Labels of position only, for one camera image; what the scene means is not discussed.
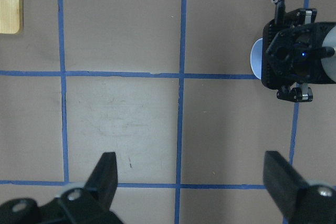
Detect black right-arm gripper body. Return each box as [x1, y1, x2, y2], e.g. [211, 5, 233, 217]
[261, 8, 335, 102]

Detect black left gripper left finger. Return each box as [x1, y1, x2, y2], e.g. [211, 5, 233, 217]
[1, 152, 123, 223]

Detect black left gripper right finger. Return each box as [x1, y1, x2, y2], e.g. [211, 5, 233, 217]
[263, 151, 335, 223]

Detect light blue plastic cup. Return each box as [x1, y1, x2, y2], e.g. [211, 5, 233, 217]
[250, 38, 263, 80]

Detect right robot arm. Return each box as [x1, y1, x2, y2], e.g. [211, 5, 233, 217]
[261, 8, 335, 103]

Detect wooden cup rack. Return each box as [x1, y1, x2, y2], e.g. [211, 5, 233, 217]
[1, 0, 23, 35]

